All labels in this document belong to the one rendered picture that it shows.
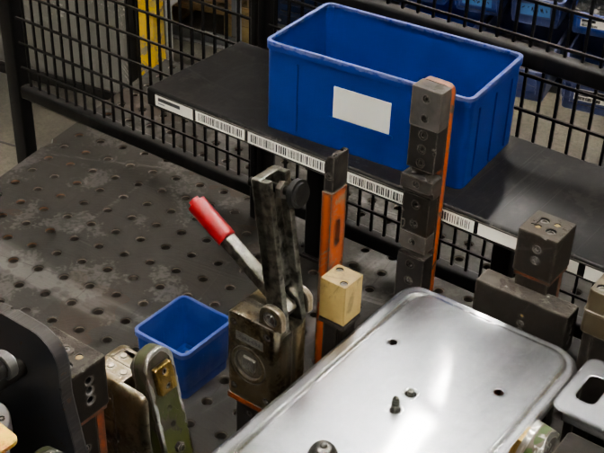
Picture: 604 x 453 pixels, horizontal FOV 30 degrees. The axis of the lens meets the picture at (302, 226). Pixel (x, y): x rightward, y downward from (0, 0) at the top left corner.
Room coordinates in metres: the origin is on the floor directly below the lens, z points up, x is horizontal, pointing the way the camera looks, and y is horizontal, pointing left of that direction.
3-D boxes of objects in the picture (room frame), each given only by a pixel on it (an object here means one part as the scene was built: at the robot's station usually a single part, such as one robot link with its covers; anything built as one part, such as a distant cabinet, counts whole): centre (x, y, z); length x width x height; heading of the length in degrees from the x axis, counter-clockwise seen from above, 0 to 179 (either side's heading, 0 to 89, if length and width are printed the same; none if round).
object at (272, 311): (0.91, 0.03, 1.06); 0.03 x 0.01 x 0.03; 54
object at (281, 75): (1.37, -0.11, 1.09); 0.30 x 0.17 x 0.13; 59
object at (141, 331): (1.24, 0.16, 0.74); 0.11 x 0.10 x 0.09; 144
